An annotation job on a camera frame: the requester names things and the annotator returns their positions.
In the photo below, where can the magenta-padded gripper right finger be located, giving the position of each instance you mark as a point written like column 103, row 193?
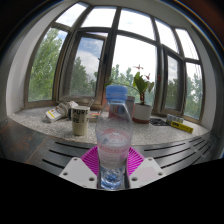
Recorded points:
column 146, row 171

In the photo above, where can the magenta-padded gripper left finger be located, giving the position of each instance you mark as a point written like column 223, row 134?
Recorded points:
column 80, row 171

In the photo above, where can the clear blue-capped water bottle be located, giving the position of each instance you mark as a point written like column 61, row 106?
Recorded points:
column 114, row 143

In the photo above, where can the cream mug with black print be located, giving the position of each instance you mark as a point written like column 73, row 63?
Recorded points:
column 80, row 121

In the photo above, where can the dark patterned flat mat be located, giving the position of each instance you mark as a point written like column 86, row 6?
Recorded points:
column 158, row 121

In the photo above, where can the flat yellow box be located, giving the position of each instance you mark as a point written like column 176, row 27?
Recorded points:
column 181, row 127

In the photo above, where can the colourful flat book stack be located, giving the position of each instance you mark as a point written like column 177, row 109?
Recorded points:
column 94, row 116

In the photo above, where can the potted plant in white pot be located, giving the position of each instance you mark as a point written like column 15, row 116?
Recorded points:
column 142, row 112

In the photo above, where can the small pale blue box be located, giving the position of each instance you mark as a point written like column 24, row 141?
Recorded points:
column 174, row 118

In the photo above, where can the silver metal window latch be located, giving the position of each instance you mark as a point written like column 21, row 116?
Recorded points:
column 90, row 102

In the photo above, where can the brown framed window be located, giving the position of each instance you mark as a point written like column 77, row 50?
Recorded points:
column 111, row 43

